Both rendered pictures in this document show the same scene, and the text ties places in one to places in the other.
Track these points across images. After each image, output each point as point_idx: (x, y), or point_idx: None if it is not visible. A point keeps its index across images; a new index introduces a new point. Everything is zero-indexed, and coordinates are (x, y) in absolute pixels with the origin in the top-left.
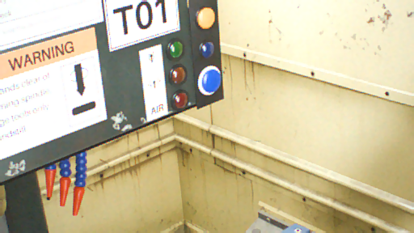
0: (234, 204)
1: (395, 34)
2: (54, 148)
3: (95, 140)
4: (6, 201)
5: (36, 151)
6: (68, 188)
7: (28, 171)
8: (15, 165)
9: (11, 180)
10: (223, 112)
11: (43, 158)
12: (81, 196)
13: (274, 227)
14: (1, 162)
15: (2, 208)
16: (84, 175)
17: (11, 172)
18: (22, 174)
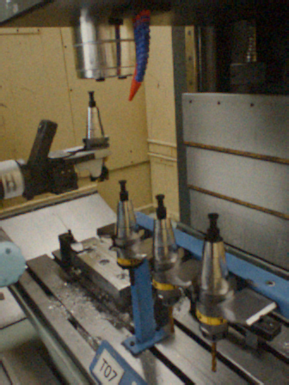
0: None
1: None
2: (23, 0)
3: (34, 0)
4: (116, 73)
5: (19, 0)
6: (134, 79)
7: (22, 15)
8: (15, 6)
9: (19, 17)
10: None
11: (21, 5)
12: (132, 87)
13: None
14: (11, 2)
15: (103, 72)
16: (138, 71)
17: (15, 10)
18: (21, 15)
